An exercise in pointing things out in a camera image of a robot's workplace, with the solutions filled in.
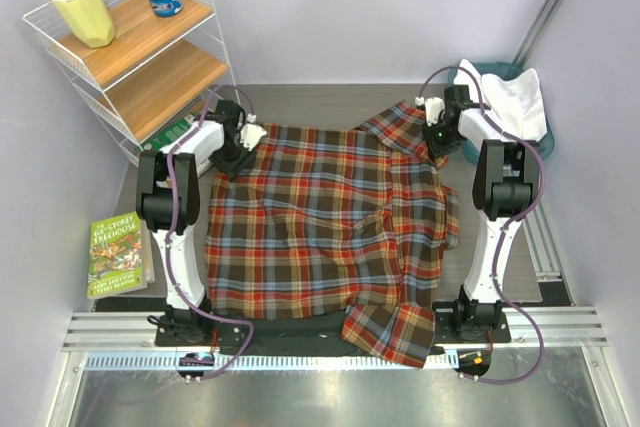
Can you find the green treehouse book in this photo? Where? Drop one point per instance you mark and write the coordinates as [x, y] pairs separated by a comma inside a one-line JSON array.
[[120, 257]]

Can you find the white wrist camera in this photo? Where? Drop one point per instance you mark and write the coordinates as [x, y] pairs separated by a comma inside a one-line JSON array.
[[433, 107], [251, 135]]

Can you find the white shirts in basket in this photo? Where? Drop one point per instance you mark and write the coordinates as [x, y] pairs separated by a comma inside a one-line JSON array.
[[516, 105]]

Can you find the yellow faceted cup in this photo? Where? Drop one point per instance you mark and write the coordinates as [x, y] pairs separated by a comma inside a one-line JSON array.
[[90, 21]]

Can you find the aluminium rail frame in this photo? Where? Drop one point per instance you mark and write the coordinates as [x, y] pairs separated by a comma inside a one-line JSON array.
[[557, 370]]

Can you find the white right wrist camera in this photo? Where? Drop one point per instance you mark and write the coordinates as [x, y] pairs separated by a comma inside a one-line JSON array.
[[433, 107]]

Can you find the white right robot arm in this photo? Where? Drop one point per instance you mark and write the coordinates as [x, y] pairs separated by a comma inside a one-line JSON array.
[[506, 187]]

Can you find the red brown plaid shirt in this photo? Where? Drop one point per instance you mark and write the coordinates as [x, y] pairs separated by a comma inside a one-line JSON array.
[[355, 221]]

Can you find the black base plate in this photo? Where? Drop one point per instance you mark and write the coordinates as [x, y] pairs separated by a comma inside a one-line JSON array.
[[400, 334]]

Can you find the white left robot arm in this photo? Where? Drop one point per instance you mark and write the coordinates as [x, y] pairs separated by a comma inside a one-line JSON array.
[[168, 202]]

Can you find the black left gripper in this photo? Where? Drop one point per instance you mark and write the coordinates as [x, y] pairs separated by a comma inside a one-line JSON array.
[[231, 170]]

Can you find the white wire wooden shelf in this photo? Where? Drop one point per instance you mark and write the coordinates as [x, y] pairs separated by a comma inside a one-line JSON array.
[[153, 73]]

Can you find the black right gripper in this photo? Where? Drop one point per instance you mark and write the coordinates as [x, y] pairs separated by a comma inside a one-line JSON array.
[[435, 149]]

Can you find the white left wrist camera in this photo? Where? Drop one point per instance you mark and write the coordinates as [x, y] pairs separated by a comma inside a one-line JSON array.
[[251, 135]]

